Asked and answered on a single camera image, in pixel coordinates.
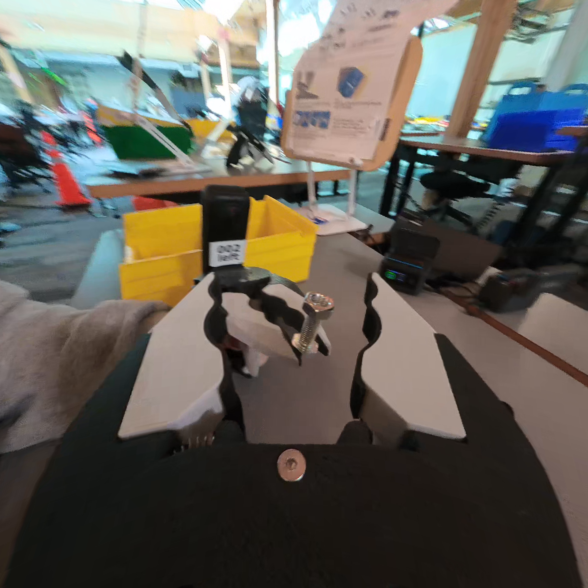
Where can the person's left forearm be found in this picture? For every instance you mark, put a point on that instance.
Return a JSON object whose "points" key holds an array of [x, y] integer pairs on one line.
{"points": [[55, 358]]}

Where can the green plastic bin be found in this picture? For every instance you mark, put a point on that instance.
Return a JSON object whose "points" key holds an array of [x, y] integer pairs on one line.
{"points": [[147, 142]]}

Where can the small blue white tag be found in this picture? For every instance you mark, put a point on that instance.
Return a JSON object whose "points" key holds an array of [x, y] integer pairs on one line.
{"points": [[320, 220]]}

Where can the black grey desk tool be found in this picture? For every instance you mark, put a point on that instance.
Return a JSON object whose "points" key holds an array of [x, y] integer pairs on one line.
{"points": [[250, 119]]}

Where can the black charging case with display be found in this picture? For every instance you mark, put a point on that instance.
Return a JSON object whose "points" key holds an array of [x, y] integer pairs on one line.
{"points": [[409, 262]]}

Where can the wooden post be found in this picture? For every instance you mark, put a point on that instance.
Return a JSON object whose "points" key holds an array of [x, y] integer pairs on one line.
{"points": [[482, 69]]}

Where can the black box device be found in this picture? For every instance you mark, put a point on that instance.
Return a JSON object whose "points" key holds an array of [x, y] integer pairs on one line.
{"points": [[510, 291]]}

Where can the grey equipment case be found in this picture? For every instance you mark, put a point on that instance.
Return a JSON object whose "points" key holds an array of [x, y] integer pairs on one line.
{"points": [[464, 248]]}

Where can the black office chair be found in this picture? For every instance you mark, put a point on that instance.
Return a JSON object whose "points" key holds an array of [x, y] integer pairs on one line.
{"points": [[459, 188]]}

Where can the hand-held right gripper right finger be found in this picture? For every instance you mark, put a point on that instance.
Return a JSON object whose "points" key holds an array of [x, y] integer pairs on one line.
{"points": [[409, 376]]}

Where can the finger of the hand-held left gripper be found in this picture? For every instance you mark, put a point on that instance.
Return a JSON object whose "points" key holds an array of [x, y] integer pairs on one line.
{"points": [[257, 328], [324, 345]]}

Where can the wooden document stand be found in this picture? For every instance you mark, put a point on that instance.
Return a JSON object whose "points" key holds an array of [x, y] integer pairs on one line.
{"points": [[406, 92]]}

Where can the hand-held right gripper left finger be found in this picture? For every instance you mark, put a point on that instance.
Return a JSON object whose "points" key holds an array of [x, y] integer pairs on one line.
{"points": [[179, 367]]}

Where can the silver hex bolt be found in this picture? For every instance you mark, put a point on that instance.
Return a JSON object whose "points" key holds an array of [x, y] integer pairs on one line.
{"points": [[308, 324]]}

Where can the stack of blue bins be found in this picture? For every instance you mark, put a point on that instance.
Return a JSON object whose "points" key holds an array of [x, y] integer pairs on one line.
{"points": [[537, 119]]}

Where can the yellow plastic bin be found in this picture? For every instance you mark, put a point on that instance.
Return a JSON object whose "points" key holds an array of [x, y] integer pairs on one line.
{"points": [[275, 243]]}

